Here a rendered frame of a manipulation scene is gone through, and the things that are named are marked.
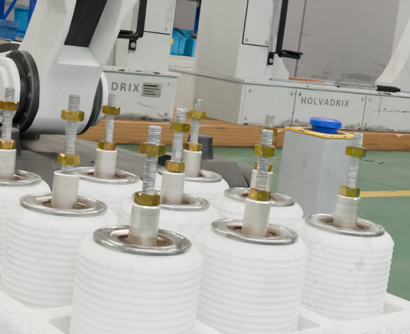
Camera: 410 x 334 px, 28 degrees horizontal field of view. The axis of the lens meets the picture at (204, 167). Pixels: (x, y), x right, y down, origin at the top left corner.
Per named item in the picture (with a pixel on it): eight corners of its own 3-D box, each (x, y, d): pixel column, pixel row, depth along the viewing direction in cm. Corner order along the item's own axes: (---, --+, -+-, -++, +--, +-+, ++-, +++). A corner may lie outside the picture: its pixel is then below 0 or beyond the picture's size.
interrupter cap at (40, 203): (30, 219, 67) (30, 211, 67) (10, 198, 74) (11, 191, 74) (118, 221, 71) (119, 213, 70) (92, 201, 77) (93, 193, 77)
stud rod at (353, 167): (342, 212, 78) (354, 133, 77) (340, 210, 79) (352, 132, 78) (352, 213, 78) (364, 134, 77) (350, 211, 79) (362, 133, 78)
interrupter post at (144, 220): (124, 247, 62) (128, 205, 62) (128, 240, 65) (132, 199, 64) (155, 252, 62) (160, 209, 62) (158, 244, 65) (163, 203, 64)
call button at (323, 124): (301, 132, 104) (303, 115, 103) (322, 132, 106) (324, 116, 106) (324, 137, 101) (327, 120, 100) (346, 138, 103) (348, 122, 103)
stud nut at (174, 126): (191, 131, 79) (192, 122, 79) (186, 132, 78) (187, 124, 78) (171, 128, 80) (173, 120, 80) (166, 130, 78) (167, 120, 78)
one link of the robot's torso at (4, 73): (-41, 115, 153) (-36, 44, 151) (56, 119, 165) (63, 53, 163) (5, 134, 137) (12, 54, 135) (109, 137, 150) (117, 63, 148)
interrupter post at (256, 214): (273, 239, 71) (278, 201, 71) (254, 241, 69) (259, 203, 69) (252, 232, 73) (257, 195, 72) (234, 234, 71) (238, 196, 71)
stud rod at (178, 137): (179, 186, 80) (188, 109, 79) (175, 187, 79) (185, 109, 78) (169, 185, 80) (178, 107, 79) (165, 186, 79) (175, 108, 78)
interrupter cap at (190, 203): (206, 201, 84) (208, 195, 84) (211, 218, 76) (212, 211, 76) (132, 193, 83) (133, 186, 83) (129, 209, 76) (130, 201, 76)
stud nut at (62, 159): (81, 166, 71) (83, 156, 71) (64, 166, 70) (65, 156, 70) (71, 161, 73) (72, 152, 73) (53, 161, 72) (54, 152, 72)
